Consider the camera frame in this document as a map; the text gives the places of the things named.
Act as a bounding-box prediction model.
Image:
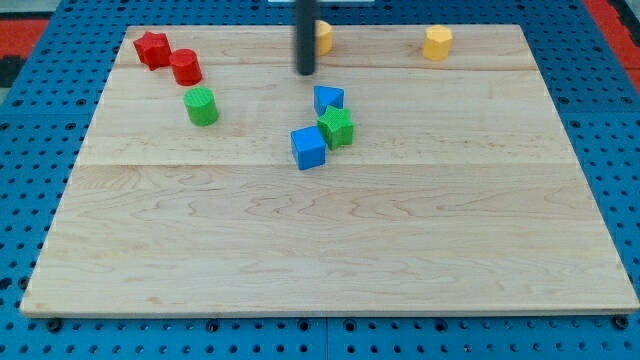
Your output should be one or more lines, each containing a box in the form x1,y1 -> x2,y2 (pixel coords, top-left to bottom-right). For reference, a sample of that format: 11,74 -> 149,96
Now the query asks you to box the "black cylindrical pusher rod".
295,0 -> 317,76

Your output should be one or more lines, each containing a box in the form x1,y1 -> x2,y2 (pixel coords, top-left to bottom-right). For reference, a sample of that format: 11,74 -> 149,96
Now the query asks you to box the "green star block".
317,106 -> 354,150

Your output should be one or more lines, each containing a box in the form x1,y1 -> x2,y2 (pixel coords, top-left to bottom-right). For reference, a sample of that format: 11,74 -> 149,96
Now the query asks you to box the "red star block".
133,31 -> 172,71

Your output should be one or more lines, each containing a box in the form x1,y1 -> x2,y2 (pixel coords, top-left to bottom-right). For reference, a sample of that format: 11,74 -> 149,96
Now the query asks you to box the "yellow block behind rod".
315,20 -> 333,56

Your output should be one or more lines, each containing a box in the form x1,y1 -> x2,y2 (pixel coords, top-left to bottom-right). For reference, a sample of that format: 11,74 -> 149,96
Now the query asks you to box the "blue triangle block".
313,85 -> 345,116

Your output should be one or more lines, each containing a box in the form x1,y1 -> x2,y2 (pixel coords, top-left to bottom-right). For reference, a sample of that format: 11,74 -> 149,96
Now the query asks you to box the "blue cube block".
290,126 -> 326,170

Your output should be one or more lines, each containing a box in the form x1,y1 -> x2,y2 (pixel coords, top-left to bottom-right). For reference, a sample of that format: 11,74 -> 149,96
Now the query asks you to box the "red cylinder block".
169,48 -> 202,86

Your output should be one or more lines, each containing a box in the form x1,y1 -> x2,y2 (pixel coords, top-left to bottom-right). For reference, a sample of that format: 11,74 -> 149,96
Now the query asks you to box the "yellow hexagon block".
422,25 -> 453,61

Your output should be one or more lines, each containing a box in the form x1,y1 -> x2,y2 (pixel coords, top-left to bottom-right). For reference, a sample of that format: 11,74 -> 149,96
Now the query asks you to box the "green cylinder block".
183,86 -> 219,126

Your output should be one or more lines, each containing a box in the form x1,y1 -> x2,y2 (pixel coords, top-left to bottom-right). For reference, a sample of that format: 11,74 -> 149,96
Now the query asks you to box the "light wooden board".
20,24 -> 639,318

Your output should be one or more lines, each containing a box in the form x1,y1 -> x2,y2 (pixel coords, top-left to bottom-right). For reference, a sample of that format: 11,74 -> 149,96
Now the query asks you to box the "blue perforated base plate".
1,1 -> 639,359

